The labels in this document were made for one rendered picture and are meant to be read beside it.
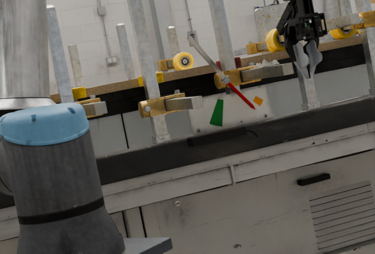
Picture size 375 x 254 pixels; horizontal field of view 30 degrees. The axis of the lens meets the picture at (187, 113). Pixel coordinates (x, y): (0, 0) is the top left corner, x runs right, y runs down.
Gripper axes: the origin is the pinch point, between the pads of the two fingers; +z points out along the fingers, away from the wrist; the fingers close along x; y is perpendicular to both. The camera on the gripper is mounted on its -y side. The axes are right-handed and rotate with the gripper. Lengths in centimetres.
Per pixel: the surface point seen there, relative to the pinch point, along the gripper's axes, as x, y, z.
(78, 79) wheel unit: -30, -150, -13
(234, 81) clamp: -3.0, -39.6, -0.9
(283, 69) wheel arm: -1.2, -10.2, -2.0
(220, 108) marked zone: -9.0, -39.7, 6.2
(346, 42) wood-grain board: 49, -59, -6
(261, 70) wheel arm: -1.0, -23.9, -2.7
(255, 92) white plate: 2.9, -39.6, 3.7
